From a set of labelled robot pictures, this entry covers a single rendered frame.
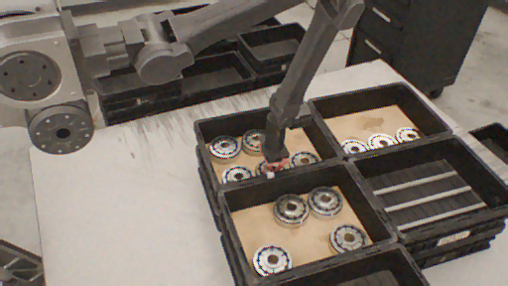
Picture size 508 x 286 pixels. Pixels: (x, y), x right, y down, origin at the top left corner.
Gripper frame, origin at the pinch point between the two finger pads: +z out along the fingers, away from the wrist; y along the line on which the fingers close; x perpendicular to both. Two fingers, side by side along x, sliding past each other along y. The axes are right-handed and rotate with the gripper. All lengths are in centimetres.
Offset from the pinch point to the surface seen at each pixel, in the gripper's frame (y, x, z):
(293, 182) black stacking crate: -9.4, -3.2, -2.0
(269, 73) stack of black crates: 100, -39, 34
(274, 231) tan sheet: -19.4, 5.7, 5.5
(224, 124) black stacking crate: 20.5, 9.2, -2.5
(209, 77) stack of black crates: 120, -10, 46
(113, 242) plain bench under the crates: 0, 49, 20
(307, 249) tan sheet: -27.5, -0.9, 5.5
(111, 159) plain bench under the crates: 36, 47, 18
